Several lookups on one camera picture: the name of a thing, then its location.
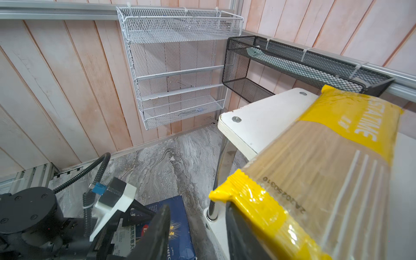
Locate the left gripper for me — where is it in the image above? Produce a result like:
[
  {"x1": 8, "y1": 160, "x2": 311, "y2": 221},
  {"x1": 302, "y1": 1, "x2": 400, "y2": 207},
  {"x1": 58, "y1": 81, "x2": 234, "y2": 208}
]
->
[{"x1": 87, "y1": 200, "x2": 156, "y2": 260}]

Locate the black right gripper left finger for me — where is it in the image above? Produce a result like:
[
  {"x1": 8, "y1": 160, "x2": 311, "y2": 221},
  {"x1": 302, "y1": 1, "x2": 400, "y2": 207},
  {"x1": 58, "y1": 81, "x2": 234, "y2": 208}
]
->
[{"x1": 126, "y1": 205, "x2": 171, "y2": 260}]

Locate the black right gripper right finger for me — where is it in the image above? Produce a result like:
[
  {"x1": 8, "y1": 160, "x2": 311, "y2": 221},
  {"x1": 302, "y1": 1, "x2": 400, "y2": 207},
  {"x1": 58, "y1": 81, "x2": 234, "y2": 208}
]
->
[{"x1": 225, "y1": 202, "x2": 271, "y2": 260}]

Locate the yellow pasta package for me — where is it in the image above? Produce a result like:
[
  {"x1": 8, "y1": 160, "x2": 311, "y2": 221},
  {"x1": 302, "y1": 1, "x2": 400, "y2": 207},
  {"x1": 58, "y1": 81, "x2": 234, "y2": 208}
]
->
[{"x1": 209, "y1": 85, "x2": 403, "y2": 260}]

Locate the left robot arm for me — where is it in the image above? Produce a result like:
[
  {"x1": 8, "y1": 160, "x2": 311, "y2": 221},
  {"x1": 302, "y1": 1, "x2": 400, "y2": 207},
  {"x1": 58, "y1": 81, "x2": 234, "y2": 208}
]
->
[{"x1": 1, "y1": 153, "x2": 155, "y2": 260}]

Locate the blue Barilla pasta box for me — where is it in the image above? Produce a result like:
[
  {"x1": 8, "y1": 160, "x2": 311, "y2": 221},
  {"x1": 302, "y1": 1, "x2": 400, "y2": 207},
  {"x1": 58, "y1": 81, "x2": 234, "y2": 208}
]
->
[{"x1": 112, "y1": 194, "x2": 197, "y2": 260}]

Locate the white two-tier shelf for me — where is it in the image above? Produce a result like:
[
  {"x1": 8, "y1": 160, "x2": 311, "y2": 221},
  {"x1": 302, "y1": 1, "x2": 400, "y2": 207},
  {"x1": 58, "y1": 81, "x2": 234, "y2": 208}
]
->
[{"x1": 212, "y1": 88, "x2": 416, "y2": 260}]

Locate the black mesh basket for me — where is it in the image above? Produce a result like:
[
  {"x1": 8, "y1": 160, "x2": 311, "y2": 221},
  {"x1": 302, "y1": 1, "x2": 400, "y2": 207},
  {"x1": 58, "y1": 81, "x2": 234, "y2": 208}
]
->
[{"x1": 222, "y1": 36, "x2": 394, "y2": 103}]

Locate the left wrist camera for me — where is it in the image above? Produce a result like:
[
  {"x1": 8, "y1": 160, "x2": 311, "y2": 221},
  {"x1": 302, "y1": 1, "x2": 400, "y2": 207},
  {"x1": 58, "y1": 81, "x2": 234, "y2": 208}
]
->
[{"x1": 89, "y1": 177, "x2": 137, "y2": 242}]

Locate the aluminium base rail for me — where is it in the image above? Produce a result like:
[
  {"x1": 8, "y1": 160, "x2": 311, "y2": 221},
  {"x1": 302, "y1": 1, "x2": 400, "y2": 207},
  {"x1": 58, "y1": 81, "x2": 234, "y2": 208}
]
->
[{"x1": 1, "y1": 162, "x2": 59, "y2": 195}]

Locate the white wire mesh rack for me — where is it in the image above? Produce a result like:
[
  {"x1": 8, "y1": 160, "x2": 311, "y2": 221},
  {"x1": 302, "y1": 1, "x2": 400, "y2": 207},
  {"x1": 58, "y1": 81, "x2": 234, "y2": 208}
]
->
[{"x1": 117, "y1": 6, "x2": 244, "y2": 130}]

